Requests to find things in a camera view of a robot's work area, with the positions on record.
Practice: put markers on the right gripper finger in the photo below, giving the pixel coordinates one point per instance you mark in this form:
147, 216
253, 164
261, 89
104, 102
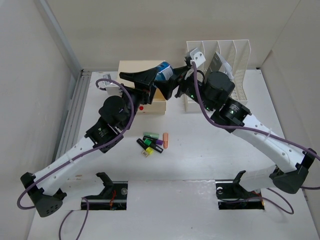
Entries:
180, 71
167, 87

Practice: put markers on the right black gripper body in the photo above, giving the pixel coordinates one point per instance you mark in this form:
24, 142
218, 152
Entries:
188, 86

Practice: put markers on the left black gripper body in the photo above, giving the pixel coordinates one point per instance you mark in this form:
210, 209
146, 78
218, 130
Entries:
140, 95

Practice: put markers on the blue labelled tape roll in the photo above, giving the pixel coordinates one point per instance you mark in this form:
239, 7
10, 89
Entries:
164, 73

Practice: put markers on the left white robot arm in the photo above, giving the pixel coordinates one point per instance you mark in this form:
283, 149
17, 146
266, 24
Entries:
116, 116

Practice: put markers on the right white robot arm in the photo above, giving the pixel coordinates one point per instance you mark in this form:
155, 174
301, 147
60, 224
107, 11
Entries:
291, 161

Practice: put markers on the cream drawer cabinet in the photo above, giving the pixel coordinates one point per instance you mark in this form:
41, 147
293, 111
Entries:
133, 66

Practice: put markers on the dark grey booklet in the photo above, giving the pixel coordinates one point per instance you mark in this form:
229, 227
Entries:
219, 64

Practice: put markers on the mint green highlighter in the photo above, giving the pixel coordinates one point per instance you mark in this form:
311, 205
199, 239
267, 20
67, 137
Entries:
151, 135

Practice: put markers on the orange highlighter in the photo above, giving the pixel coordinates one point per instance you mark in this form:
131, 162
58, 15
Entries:
165, 139

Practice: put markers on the green capped black highlighter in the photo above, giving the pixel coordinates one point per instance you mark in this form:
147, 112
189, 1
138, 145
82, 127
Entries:
143, 144

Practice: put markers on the purple capped black highlighter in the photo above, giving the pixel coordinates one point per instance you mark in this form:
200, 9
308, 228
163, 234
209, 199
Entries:
153, 140

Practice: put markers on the black marker pen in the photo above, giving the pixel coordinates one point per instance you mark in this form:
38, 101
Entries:
156, 148

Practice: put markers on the yellow highlighter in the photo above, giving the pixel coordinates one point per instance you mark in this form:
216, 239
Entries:
147, 152

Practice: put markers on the white mesh file organizer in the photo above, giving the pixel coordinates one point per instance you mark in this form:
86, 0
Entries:
235, 52

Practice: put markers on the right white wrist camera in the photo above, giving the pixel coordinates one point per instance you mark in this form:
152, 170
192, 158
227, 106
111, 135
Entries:
195, 56

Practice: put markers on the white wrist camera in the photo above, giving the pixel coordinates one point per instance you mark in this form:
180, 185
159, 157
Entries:
111, 88
195, 56

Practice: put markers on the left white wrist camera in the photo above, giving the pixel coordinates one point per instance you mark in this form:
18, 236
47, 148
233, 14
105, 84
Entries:
111, 88

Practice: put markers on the aluminium rail frame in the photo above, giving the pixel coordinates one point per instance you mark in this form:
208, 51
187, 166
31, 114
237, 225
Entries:
75, 109

